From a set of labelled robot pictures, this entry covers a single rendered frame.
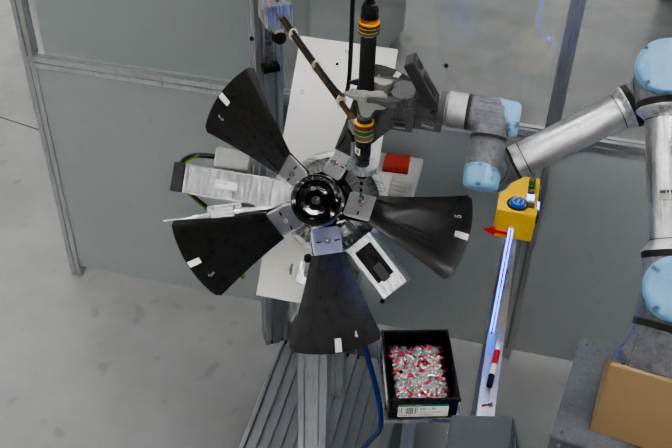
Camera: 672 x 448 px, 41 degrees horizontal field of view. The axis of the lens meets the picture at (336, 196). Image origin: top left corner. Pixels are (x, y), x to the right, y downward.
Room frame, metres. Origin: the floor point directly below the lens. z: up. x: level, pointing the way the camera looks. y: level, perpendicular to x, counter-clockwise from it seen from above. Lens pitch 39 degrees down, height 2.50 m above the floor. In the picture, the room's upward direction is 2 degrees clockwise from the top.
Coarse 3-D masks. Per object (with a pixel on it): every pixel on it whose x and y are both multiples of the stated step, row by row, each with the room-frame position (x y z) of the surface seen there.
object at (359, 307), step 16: (320, 256) 1.52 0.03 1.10; (336, 256) 1.54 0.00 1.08; (320, 272) 1.49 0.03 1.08; (336, 272) 1.51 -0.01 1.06; (352, 272) 1.54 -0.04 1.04; (304, 288) 1.46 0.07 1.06; (320, 288) 1.47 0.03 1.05; (336, 288) 1.48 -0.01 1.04; (352, 288) 1.51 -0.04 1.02; (304, 304) 1.43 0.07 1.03; (320, 304) 1.44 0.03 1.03; (336, 304) 1.46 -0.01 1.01; (352, 304) 1.48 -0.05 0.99; (304, 320) 1.41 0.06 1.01; (320, 320) 1.42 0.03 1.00; (336, 320) 1.43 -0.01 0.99; (352, 320) 1.45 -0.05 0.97; (368, 320) 1.46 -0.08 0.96; (304, 336) 1.39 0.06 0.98; (320, 336) 1.40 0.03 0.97; (336, 336) 1.41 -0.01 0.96; (368, 336) 1.43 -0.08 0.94; (304, 352) 1.36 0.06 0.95; (320, 352) 1.37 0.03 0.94
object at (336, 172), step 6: (336, 150) 1.72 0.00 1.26; (336, 156) 1.71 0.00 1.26; (342, 156) 1.69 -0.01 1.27; (348, 156) 1.67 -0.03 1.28; (330, 162) 1.70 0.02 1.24; (342, 162) 1.67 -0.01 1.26; (324, 168) 1.70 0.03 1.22; (330, 168) 1.68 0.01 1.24; (336, 168) 1.67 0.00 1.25; (342, 168) 1.65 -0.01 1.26; (330, 174) 1.66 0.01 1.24; (336, 174) 1.65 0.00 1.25; (342, 174) 1.63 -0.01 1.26
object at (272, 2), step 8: (264, 0) 2.17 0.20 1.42; (272, 0) 2.17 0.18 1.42; (280, 0) 2.17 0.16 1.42; (288, 0) 2.17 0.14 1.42; (264, 8) 2.15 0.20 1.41; (272, 8) 2.13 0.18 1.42; (280, 8) 2.14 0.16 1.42; (288, 8) 2.15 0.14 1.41; (264, 16) 2.15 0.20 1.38; (272, 16) 2.13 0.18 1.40; (288, 16) 2.15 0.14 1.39; (264, 24) 2.16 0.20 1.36; (272, 24) 2.13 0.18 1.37; (280, 24) 2.14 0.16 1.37
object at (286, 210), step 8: (280, 208) 1.60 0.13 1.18; (288, 208) 1.61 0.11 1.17; (272, 216) 1.60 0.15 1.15; (280, 216) 1.60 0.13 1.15; (288, 216) 1.61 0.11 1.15; (280, 224) 1.61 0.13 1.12; (288, 224) 1.61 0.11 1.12; (296, 224) 1.61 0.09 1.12; (280, 232) 1.61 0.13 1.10; (288, 232) 1.61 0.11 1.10
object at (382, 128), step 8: (376, 64) 1.86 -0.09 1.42; (376, 72) 1.84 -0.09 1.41; (384, 72) 1.83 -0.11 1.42; (392, 72) 1.81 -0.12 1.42; (400, 72) 1.80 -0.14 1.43; (408, 80) 1.77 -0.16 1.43; (352, 104) 1.81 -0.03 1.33; (352, 112) 1.79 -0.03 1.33; (376, 112) 1.73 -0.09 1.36; (384, 112) 1.72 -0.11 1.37; (376, 120) 1.71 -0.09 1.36; (384, 120) 1.70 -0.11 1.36; (344, 128) 1.76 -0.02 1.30; (376, 128) 1.69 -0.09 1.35; (384, 128) 1.68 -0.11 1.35; (344, 136) 1.73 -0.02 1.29; (376, 136) 1.67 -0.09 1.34; (336, 144) 1.74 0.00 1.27; (344, 144) 1.71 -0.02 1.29; (344, 152) 1.69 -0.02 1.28
